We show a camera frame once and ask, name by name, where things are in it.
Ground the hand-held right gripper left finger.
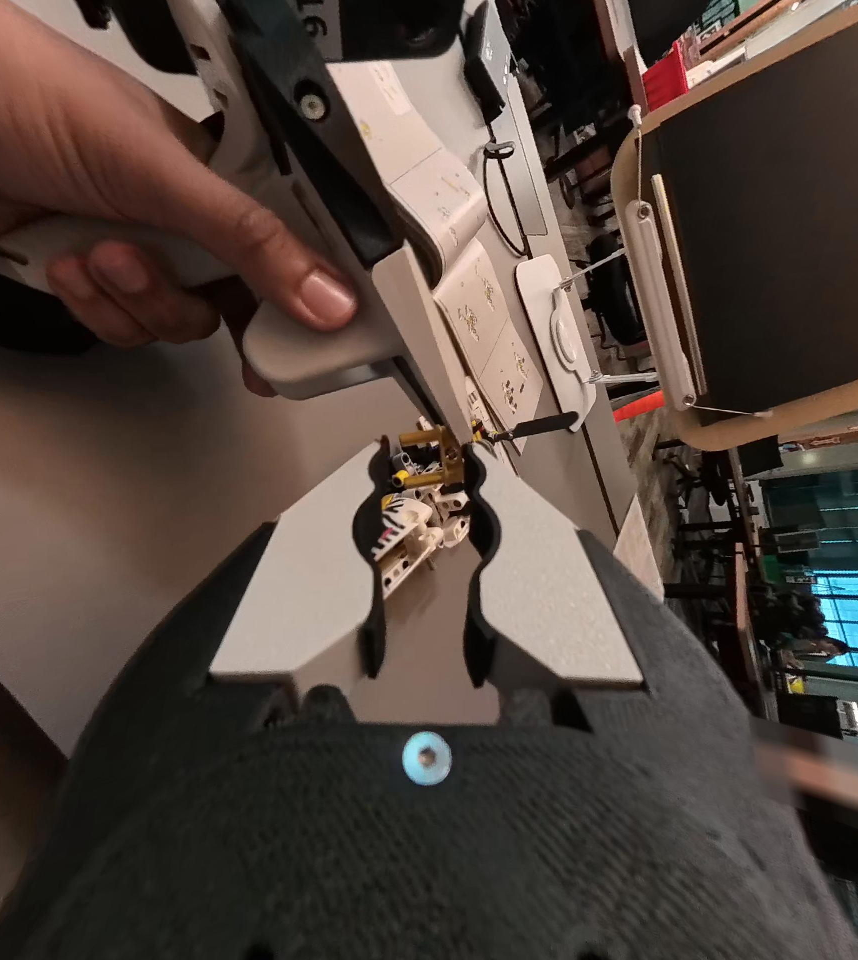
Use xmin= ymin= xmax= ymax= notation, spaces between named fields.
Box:
xmin=207 ymin=438 xmax=394 ymax=685

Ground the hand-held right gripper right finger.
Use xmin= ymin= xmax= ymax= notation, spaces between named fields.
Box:
xmin=465 ymin=441 xmax=649 ymax=691

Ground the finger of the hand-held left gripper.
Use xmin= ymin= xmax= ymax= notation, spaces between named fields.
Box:
xmin=372 ymin=243 xmax=476 ymax=451

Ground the pile of small lego pieces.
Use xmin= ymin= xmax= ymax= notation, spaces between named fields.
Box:
xmin=372 ymin=416 xmax=508 ymax=601

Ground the tan lego piece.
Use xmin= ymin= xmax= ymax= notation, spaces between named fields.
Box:
xmin=397 ymin=422 xmax=469 ymax=490

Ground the white striped lego panel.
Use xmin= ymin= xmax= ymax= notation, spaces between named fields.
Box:
xmin=371 ymin=498 xmax=433 ymax=564

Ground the person's left hand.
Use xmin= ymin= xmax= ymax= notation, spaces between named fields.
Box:
xmin=0 ymin=0 xmax=358 ymax=399

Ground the white instruction booklet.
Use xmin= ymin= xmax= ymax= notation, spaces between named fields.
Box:
xmin=327 ymin=58 xmax=546 ymax=457

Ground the black power adapter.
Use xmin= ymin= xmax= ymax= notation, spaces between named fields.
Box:
xmin=461 ymin=0 xmax=511 ymax=125

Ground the black office chair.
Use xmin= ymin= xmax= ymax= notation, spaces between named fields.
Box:
xmin=586 ymin=232 xmax=647 ymax=346

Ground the white plastic bar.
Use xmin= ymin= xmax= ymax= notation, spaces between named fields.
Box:
xmin=624 ymin=201 xmax=700 ymax=412

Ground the red crate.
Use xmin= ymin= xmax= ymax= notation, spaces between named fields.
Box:
xmin=642 ymin=41 xmax=691 ymax=97

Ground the black wood-edged board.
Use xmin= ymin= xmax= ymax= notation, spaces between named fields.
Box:
xmin=611 ymin=0 xmax=858 ymax=451

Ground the black monitor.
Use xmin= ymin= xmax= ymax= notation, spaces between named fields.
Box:
xmin=627 ymin=0 xmax=703 ymax=69

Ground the black cable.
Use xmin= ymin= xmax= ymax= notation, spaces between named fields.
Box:
xmin=483 ymin=138 xmax=533 ymax=258

